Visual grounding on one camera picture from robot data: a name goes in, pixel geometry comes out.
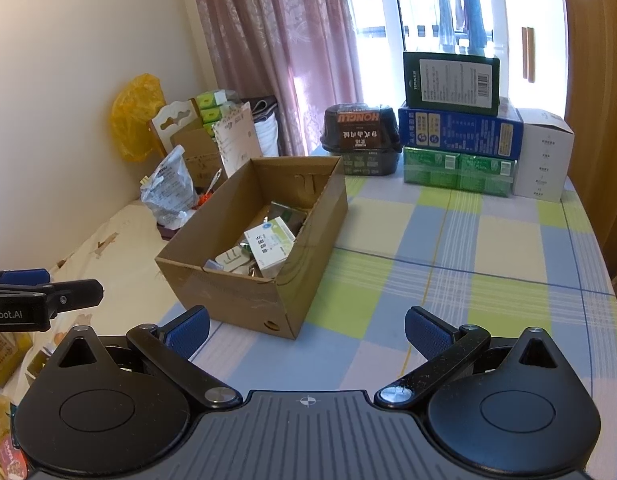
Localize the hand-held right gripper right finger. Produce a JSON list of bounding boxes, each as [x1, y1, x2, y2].
[[374, 306, 566, 408]]

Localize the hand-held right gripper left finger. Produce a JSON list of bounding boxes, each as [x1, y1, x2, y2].
[[43, 305, 243, 410]]

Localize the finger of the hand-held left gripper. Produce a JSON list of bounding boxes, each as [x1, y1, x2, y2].
[[0, 269, 52, 290], [0, 279, 104, 319]]

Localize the white power adapter plug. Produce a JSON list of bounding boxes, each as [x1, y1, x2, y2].
[[215, 246, 254, 276]]

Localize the green white medicine box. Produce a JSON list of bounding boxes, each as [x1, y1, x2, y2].
[[243, 215, 298, 267]]

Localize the brown cardboard box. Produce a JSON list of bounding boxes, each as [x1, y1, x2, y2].
[[154, 155, 349, 341]]

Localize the checked cloth desktop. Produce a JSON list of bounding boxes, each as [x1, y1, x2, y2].
[[188, 147, 617, 477]]

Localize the colourful snack packets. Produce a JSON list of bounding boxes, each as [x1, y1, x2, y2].
[[0, 331, 36, 480]]

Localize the clear plastic bag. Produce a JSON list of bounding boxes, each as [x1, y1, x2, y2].
[[139, 144, 200, 227]]

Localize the green carton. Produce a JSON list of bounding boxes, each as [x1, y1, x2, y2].
[[401, 145, 517, 198]]

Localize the yellow plastic bag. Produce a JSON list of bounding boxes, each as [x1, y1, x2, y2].
[[111, 73, 168, 163]]

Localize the small cardboard box with flap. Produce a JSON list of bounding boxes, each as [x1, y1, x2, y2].
[[148, 99, 225, 192]]

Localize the white paper bag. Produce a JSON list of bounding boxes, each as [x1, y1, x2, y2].
[[211, 101, 264, 178]]

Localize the blue carton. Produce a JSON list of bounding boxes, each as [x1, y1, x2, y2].
[[397, 101, 525, 163]]

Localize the white carton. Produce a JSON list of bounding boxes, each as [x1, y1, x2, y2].
[[509, 108, 576, 204]]

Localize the black food container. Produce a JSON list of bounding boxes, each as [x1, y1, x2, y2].
[[319, 101, 404, 178]]

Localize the black white striped bag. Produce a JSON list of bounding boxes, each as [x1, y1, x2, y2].
[[242, 95, 281, 158]]

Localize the green tissue packs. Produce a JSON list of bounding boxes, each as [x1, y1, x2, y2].
[[195, 89, 230, 124]]

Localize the dark green box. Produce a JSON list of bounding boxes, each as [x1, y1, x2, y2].
[[402, 50, 501, 118]]

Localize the pink curtain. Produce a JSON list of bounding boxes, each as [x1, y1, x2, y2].
[[185, 0, 365, 159]]

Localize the wooden wardrobe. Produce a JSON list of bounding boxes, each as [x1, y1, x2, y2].
[[565, 0, 617, 271]]

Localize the glass window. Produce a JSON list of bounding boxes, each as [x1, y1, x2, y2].
[[341, 0, 569, 126]]

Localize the wooden door handle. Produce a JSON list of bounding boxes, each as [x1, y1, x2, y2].
[[520, 26, 535, 82]]

